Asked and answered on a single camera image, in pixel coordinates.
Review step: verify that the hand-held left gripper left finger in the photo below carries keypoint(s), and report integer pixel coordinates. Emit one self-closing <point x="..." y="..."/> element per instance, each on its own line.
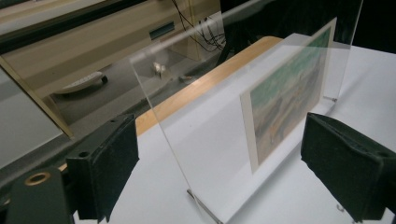
<point x="102" y="168"/>

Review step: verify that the metal frame pin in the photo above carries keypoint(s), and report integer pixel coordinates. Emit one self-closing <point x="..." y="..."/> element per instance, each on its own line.
<point x="331" y="99"/>

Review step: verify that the clear acrylic picture frame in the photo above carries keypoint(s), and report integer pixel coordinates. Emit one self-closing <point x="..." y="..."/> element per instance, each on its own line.
<point x="202" y="124"/>

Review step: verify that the flat rounded device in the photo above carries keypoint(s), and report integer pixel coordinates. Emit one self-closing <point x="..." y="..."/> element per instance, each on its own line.
<point x="79" y="84"/>

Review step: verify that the grey rectangular desk plate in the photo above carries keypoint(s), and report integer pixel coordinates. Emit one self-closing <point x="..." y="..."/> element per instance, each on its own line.
<point x="162" y="30"/>

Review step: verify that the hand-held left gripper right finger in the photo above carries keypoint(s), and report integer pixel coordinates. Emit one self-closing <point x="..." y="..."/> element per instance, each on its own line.
<point x="351" y="168"/>

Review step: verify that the white-backed picture card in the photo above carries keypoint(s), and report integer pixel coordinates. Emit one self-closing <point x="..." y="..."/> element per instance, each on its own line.
<point x="286" y="102"/>

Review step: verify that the black curtain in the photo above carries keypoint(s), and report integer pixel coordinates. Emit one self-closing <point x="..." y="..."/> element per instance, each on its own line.
<point x="376" y="25"/>

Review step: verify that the wooden table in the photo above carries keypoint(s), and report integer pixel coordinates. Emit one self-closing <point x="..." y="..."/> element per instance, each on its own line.
<point x="186" y="93"/>

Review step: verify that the pale grey table mat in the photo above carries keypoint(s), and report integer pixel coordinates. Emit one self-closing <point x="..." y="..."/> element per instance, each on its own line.
<point x="367" y="87"/>

